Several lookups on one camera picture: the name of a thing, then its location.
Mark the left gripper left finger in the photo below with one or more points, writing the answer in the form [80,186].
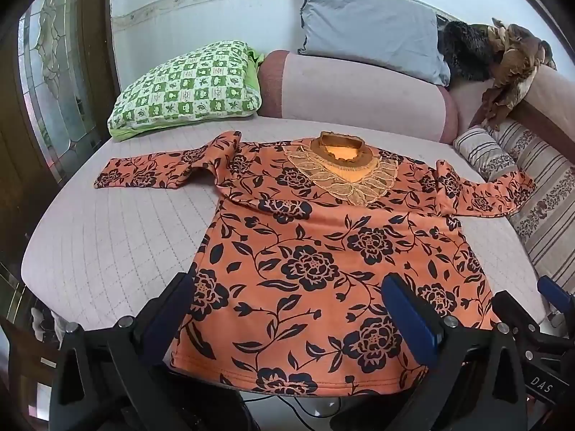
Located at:
[103,378]

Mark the grey pillow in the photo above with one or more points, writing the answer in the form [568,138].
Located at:
[400,35]

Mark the black furry garment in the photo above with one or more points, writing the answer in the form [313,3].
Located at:
[467,50]

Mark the orange black floral blouse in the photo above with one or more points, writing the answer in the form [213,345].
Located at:
[287,278]

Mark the green white checkered pillow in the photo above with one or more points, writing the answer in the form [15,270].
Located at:
[217,81]

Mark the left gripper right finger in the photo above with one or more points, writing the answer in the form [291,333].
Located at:
[474,379]

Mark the pink bolster cushion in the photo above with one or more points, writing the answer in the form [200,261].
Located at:
[342,92]

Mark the wooden stained glass door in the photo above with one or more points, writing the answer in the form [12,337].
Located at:
[58,86]

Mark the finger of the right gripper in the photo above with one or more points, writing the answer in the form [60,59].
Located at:
[554,294]
[511,312]

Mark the brown crumpled cloth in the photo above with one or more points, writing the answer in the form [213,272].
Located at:
[521,55]

